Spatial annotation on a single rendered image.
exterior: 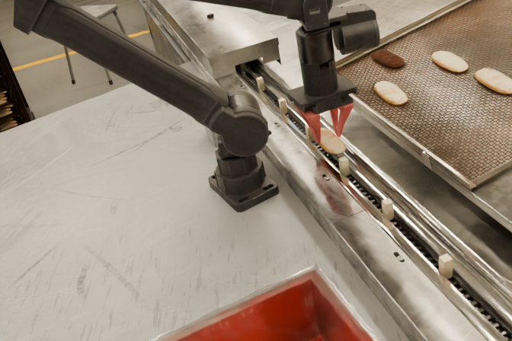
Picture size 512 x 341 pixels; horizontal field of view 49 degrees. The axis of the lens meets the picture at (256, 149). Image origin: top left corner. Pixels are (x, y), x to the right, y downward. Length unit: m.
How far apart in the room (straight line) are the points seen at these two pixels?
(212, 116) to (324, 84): 0.19
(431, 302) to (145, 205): 0.55
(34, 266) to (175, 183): 0.28
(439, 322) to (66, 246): 0.62
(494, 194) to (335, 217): 0.22
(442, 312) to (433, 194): 0.29
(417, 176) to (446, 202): 0.08
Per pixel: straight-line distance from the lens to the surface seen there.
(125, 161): 1.20
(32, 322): 0.91
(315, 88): 0.91
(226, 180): 0.96
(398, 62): 1.16
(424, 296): 0.72
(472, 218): 0.89
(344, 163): 0.95
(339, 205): 0.86
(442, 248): 0.80
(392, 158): 1.03
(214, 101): 0.89
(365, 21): 0.91
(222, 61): 1.36
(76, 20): 0.85
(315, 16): 0.86
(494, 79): 1.04
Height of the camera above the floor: 1.38
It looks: 30 degrees down
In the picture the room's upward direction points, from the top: 12 degrees counter-clockwise
